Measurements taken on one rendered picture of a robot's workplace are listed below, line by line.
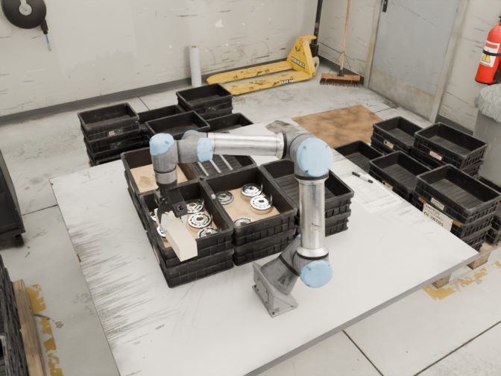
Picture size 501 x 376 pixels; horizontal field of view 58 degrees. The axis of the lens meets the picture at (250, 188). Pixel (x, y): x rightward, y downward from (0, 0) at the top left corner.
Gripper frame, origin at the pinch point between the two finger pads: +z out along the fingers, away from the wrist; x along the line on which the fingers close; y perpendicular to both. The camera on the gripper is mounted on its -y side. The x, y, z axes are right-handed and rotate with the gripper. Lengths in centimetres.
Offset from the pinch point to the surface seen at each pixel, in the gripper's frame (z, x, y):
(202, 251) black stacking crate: 23.0, -12.4, 7.3
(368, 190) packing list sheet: 39, -117, 22
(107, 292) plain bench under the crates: 39, 26, 20
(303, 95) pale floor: 107, -253, 268
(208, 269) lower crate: 34.7, -14.6, 7.8
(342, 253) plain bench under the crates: 39, -74, -9
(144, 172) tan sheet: 25, -12, 79
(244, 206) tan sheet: 26, -44, 28
